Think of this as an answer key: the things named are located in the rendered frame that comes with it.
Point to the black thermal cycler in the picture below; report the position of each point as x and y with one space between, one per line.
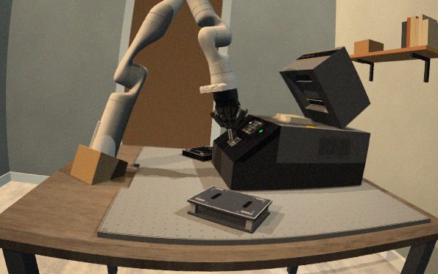
270 156

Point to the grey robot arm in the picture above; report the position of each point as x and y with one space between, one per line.
215 33

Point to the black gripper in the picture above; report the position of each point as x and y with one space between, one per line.
225 112

